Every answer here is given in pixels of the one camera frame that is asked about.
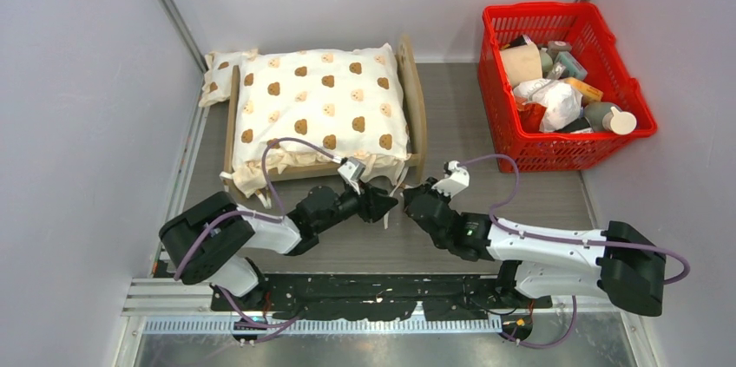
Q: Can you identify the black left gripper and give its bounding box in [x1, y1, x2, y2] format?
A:
[314, 179, 398, 233]

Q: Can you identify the large bear print cushion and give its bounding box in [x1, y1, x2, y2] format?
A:
[229, 43, 412, 199]

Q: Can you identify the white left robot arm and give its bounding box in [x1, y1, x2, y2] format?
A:
[159, 183, 398, 310]

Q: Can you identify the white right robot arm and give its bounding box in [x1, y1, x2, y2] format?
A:
[403, 185, 667, 317]

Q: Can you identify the white crumpled bag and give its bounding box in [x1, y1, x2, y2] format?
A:
[512, 78, 582, 133]

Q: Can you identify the yellow box in basket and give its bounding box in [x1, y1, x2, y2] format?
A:
[563, 77, 603, 106]

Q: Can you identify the grey bottle with beige cap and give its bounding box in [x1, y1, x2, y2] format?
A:
[583, 102, 637, 135]

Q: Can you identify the teal box in basket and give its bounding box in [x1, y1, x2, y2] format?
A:
[555, 51, 588, 81]

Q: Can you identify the small bear print pillow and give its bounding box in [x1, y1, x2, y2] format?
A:
[198, 49, 259, 108]

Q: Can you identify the red plastic basket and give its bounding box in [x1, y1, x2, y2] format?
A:
[478, 2, 658, 173]

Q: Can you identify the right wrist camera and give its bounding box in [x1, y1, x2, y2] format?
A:
[431, 161, 470, 199]

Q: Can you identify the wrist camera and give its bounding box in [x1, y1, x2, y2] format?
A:
[338, 157, 365, 195]
[431, 161, 470, 199]

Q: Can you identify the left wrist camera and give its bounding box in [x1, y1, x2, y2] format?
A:
[338, 157, 365, 195]

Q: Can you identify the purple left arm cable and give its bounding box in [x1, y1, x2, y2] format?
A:
[172, 137, 346, 345]

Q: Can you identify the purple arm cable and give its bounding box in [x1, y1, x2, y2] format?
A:
[454, 154, 691, 350]
[172, 137, 346, 345]

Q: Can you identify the wooden pet bed frame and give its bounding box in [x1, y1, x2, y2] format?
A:
[220, 35, 430, 196]

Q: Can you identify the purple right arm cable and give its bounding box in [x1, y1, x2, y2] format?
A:
[454, 154, 691, 350]

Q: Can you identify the aluminium frame rail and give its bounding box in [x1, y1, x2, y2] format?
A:
[158, 0, 207, 74]

